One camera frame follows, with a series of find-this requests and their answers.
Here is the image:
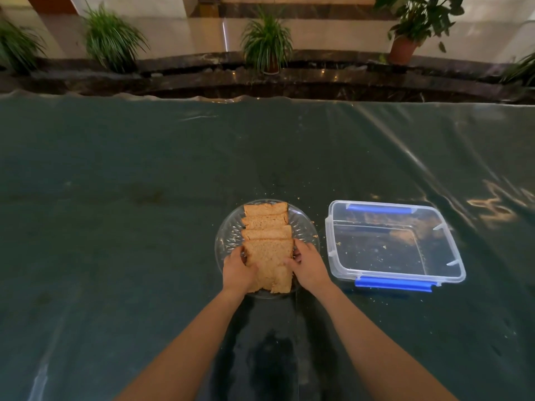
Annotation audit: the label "person's left forearm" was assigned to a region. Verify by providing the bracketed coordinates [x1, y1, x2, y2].
[115, 286, 251, 401]

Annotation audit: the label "person's right forearm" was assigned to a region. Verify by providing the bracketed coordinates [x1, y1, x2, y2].
[308, 280, 458, 401]

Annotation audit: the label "person's right hand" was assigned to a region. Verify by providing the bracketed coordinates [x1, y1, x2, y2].
[284, 239, 333, 294]

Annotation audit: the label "clear plastic container blue clips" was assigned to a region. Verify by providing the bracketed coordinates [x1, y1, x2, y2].
[325, 200, 467, 293]

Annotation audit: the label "brown bread slice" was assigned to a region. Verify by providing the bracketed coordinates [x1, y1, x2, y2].
[243, 238, 294, 294]
[242, 213, 290, 230]
[244, 202, 289, 217]
[241, 225, 293, 242]

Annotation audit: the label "green spider plant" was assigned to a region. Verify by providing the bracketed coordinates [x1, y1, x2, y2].
[498, 51, 535, 87]
[81, 1, 150, 74]
[240, 5, 294, 75]
[0, 17, 47, 76]

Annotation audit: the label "broad-leaf green plant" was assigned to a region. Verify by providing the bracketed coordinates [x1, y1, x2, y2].
[373, 0, 466, 54]

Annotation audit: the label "clear glass plate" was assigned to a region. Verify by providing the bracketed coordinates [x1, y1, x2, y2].
[214, 199, 321, 299]

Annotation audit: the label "person's left hand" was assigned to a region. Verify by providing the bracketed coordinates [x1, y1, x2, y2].
[222, 245, 260, 294]

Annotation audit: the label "black marble ledge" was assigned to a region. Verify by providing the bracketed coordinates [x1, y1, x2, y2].
[0, 49, 535, 106]

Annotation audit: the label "terracotta plant pot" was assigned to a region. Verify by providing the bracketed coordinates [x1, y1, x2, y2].
[387, 35, 419, 66]

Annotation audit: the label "dark green plastic table cover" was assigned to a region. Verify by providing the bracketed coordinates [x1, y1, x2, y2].
[0, 89, 535, 401]

